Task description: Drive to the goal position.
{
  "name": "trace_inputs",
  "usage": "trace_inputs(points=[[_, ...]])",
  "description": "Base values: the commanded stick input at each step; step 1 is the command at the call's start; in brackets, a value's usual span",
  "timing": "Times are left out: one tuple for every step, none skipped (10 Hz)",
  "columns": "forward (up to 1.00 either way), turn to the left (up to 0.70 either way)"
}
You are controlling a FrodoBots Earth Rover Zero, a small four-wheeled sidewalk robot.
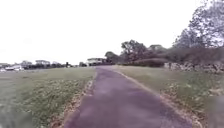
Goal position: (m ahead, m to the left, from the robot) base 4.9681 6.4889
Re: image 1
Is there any grass field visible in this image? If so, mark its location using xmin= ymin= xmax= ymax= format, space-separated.
xmin=0 ymin=66 xmax=98 ymax=128

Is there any dark asphalt path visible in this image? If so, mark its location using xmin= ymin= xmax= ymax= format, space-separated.
xmin=63 ymin=65 xmax=194 ymax=128

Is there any row of trees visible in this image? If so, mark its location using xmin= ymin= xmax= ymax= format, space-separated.
xmin=104 ymin=0 xmax=224 ymax=66

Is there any dry stone wall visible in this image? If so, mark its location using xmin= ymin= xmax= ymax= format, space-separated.
xmin=163 ymin=61 xmax=224 ymax=74

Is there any grass verge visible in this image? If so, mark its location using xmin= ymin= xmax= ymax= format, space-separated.
xmin=111 ymin=64 xmax=224 ymax=128

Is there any white building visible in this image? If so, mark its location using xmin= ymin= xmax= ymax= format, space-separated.
xmin=86 ymin=57 xmax=107 ymax=66

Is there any row of distant buildings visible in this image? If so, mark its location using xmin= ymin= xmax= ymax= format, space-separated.
xmin=0 ymin=59 xmax=88 ymax=72

